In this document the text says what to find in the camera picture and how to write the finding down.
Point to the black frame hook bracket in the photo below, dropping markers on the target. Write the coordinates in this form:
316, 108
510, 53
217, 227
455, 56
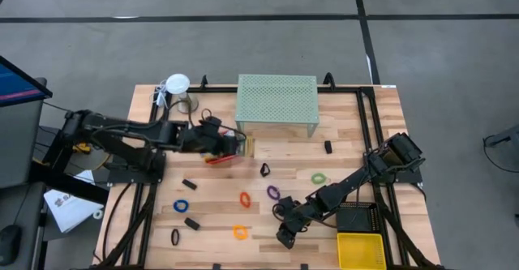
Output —
329, 80
204, 81

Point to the small white paper sheet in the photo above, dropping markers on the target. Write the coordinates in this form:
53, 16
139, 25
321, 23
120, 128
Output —
86, 176

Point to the black block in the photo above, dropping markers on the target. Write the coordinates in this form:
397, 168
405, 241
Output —
192, 224

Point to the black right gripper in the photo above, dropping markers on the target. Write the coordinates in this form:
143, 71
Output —
296, 217

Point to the red plastic basket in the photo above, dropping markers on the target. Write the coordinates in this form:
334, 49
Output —
221, 159

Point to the black computer mouse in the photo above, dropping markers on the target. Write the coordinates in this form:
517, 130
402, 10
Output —
10, 243

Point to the black mesh tray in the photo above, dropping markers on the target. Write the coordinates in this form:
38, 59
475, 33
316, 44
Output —
361, 221

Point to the black coil wristband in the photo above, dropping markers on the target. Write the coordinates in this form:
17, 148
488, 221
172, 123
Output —
172, 236

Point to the yellow plastic bin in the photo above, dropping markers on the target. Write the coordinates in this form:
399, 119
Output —
361, 251

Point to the purple coil wristband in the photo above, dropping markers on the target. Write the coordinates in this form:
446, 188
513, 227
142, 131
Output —
269, 192

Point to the white lamp with metal base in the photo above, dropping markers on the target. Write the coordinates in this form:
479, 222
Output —
177, 84

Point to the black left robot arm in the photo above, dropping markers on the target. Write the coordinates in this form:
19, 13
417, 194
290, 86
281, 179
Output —
121, 132

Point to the white printed booklet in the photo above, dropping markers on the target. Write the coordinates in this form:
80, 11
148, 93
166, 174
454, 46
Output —
69, 211

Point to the blue coil wristband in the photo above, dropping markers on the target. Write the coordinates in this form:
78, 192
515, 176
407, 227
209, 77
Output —
175, 206

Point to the dark grey desk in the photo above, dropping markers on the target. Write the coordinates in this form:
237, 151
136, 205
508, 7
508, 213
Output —
28, 205

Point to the black aluminium table frame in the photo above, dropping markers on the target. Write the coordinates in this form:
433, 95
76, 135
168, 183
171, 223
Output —
215, 89

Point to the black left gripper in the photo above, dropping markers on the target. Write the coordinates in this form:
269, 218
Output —
207, 140

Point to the orange coil wristband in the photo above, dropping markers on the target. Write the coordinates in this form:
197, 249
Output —
241, 199

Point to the computer monitor blue screen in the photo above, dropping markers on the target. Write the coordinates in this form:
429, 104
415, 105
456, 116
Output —
16, 87

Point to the green coil wristband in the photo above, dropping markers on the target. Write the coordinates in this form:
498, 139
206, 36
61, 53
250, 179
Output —
314, 178

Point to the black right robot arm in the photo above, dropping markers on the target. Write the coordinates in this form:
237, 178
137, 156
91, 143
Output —
353, 182

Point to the green mesh shelf riser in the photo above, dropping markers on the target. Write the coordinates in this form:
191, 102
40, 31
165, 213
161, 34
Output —
277, 97

